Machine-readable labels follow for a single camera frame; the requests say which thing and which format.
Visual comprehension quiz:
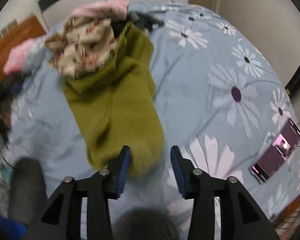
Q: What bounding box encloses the olive green knitted sweater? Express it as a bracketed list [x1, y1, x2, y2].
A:
[63, 22, 164, 174]

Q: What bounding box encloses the pink fluffy garment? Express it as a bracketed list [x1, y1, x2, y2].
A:
[69, 0, 130, 20]

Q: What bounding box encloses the light blue floral duvet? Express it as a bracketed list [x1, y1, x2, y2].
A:
[0, 3, 300, 239]

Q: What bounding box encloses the beige patterned garment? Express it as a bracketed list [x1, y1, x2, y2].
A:
[45, 16, 116, 79]

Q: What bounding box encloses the pink folded clothes stack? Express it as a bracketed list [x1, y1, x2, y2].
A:
[3, 37, 44, 75]

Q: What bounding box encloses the black smartphone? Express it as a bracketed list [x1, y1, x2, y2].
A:
[250, 119, 300, 184]

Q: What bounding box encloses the dark grey garment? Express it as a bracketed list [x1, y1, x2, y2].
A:
[111, 11, 165, 38]

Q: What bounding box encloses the wooden headboard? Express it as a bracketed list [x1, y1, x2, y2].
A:
[0, 15, 46, 81]

